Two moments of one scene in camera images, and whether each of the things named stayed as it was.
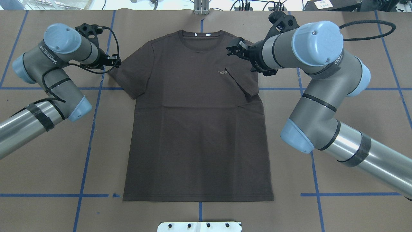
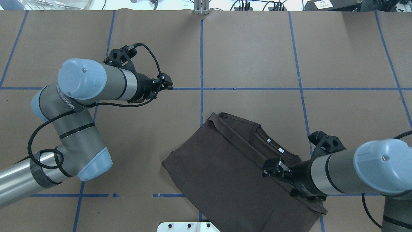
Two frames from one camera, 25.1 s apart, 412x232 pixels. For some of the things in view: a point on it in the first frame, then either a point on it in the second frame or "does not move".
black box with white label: [332, 5] does not move
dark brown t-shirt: [199, 132] to [217, 172]
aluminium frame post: [201, 7] does not move
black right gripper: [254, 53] to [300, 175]
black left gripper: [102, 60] to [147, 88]
